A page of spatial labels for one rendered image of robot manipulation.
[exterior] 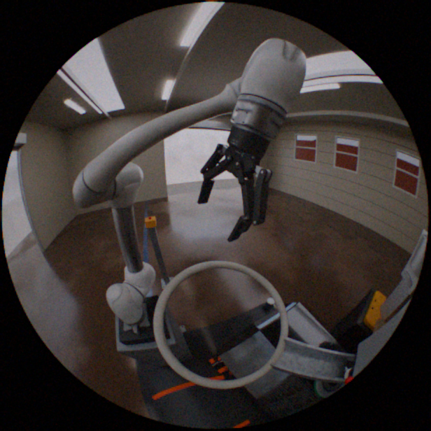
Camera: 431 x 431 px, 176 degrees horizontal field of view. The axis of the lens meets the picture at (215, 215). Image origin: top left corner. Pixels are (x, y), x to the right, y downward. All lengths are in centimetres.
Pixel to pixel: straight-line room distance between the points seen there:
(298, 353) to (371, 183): 633
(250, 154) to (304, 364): 68
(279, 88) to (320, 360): 78
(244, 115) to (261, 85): 6
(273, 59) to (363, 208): 655
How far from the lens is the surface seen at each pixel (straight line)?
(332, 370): 72
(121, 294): 77
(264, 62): 26
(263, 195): 24
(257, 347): 92
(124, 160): 34
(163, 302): 45
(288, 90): 25
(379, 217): 670
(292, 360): 62
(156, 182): 639
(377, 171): 660
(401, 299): 152
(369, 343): 70
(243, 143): 23
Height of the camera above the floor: 169
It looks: 24 degrees down
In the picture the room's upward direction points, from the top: straight up
